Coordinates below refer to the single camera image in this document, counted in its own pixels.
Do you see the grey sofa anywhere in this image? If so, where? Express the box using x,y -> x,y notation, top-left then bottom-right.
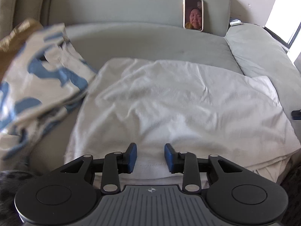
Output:
1,0 -> 300,183

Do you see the smartphone in white case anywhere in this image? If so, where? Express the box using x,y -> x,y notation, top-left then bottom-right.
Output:
183,0 -> 204,32

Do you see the tan brown cloth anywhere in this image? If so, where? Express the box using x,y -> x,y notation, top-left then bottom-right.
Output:
0,18 -> 43,80

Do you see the dark window frame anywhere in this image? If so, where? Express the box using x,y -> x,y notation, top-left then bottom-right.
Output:
263,22 -> 300,50

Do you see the silver device on sofa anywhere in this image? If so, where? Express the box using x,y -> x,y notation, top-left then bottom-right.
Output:
229,19 -> 243,27

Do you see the grey sofa cushion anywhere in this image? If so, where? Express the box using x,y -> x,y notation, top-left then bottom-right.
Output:
224,23 -> 301,121

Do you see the blue white patterned garment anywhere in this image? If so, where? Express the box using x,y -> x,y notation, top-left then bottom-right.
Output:
1,24 -> 96,161

